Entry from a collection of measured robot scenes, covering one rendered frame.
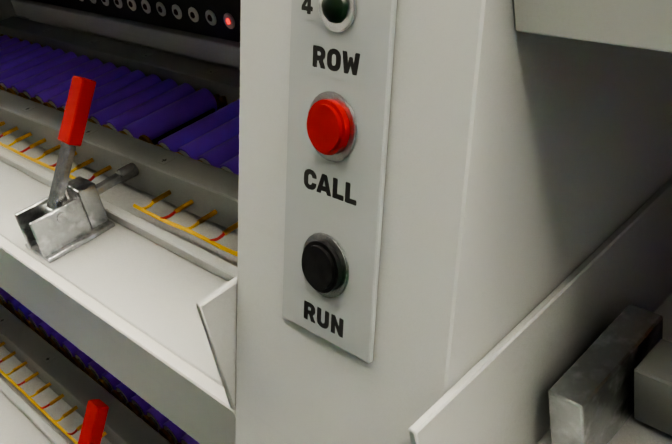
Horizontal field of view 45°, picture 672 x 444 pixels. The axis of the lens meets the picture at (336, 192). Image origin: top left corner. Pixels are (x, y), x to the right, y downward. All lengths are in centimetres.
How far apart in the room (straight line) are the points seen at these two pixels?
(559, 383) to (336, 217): 9
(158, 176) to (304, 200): 21
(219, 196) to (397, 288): 19
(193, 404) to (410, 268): 15
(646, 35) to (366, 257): 10
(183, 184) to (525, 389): 23
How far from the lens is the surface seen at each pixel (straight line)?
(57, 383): 64
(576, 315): 28
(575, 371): 27
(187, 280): 39
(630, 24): 20
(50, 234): 45
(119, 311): 39
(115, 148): 49
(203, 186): 42
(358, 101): 23
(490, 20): 20
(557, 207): 25
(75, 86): 45
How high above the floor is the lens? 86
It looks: 17 degrees down
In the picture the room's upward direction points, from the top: 3 degrees clockwise
